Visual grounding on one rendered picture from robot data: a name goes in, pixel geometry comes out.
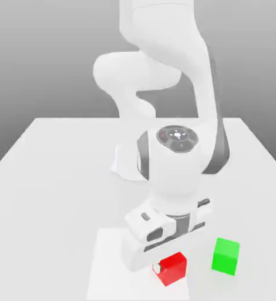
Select small red cube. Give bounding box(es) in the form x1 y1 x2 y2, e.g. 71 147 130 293
153 251 188 287

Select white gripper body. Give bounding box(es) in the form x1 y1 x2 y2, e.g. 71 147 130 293
121 198 213 273

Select small green cube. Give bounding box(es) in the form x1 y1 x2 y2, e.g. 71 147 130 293
211 237 241 276

